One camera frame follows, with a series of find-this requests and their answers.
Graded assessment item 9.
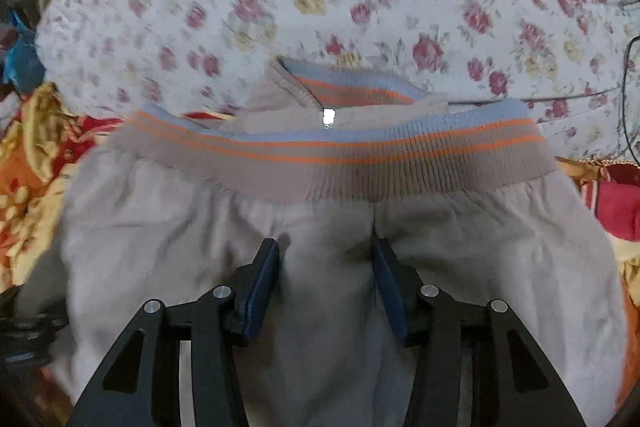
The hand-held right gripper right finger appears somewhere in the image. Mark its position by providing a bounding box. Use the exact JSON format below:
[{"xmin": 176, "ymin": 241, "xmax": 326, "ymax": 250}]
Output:
[{"xmin": 371, "ymin": 238, "xmax": 586, "ymax": 427}]

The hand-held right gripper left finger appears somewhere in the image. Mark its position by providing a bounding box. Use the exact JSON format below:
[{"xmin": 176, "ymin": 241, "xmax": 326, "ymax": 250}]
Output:
[{"xmin": 67, "ymin": 238, "xmax": 281, "ymax": 427}]

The beige zip jacket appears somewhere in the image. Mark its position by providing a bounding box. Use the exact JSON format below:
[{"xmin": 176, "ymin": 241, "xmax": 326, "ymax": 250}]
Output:
[{"xmin": 15, "ymin": 57, "xmax": 631, "ymax": 427}]

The red yellow floral bedsheet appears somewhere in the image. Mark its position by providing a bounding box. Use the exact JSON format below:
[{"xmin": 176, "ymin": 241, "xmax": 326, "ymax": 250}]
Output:
[{"xmin": 0, "ymin": 82, "xmax": 640, "ymax": 408}]

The blue plastic bag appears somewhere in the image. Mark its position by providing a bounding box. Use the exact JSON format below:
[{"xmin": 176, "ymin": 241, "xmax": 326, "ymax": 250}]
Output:
[{"xmin": 5, "ymin": 12, "xmax": 43, "ymax": 92}]

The black cable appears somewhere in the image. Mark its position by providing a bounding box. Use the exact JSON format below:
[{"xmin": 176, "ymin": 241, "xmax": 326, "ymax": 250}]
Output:
[{"xmin": 617, "ymin": 34, "xmax": 640, "ymax": 158}]

